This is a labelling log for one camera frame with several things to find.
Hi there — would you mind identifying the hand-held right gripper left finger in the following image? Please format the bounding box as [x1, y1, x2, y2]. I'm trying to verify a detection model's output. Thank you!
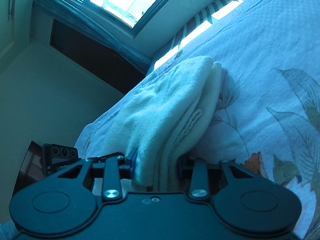
[57, 147, 139, 201]

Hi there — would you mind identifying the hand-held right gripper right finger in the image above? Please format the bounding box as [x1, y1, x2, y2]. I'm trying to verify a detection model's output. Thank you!
[177, 156, 251, 201]

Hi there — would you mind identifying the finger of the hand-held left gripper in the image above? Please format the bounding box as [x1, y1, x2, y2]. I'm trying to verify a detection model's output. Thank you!
[85, 152, 125, 161]

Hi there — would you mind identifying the cream knitted sweater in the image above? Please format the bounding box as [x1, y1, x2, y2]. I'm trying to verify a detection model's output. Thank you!
[100, 56, 223, 188]

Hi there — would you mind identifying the white floral blanket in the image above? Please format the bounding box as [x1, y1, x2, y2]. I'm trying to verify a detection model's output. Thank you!
[75, 0, 320, 240]

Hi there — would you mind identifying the blue curtain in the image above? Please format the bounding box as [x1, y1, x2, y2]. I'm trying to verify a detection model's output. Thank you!
[32, 0, 153, 74]

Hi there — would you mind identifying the striped bed sheet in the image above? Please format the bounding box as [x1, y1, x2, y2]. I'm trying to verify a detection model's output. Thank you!
[152, 0, 244, 68]

